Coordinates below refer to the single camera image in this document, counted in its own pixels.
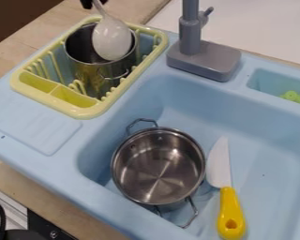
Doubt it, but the green toy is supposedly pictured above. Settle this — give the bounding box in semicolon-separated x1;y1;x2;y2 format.
278;90;300;106

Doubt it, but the silver pot with handles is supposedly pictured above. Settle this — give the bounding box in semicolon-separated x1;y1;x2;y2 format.
110;117;208;230

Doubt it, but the white toy knife yellow handle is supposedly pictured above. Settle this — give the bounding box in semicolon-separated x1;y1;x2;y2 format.
204;135;248;240

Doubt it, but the tap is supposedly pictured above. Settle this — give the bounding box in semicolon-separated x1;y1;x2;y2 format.
165;0;243;83

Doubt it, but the toy sink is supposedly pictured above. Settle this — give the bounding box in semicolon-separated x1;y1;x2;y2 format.
0;28;300;240

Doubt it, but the dish rack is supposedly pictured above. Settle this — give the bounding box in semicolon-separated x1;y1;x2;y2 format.
8;14;171;121

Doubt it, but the light blue cooking spoon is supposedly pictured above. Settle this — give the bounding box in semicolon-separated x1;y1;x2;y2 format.
89;0;134;62

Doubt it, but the tall silver pot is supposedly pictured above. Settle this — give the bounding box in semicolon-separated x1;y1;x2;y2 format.
62;22;142;100

